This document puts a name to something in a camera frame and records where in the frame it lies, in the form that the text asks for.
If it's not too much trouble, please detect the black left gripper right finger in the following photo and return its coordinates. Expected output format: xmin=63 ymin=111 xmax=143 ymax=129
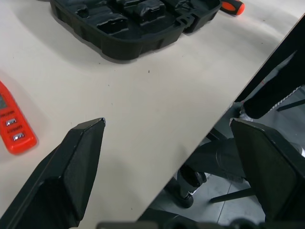
xmin=230 ymin=118 xmax=305 ymax=224

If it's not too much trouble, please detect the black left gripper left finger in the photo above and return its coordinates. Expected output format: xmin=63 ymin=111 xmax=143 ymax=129
xmin=0 ymin=117 xmax=107 ymax=229

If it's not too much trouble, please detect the dark rounded padded shape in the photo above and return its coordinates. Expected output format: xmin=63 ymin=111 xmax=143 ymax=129
xmin=190 ymin=137 xmax=247 ymax=184
xmin=244 ymin=77 xmax=305 ymax=119

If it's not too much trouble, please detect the orange digital meter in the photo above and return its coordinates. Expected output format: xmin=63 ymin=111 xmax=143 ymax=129
xmin=0 ymin=80 xmax=39 ymax=156

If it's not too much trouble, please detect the orange and black screwdriver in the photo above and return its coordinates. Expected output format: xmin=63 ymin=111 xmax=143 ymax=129
xmin=219 ymin=0 xmax=246 ymax=17

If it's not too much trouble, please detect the black and white braided cord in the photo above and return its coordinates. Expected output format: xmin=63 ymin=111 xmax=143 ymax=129
xmin=268 ymin=86 xmax=301 ymax=112

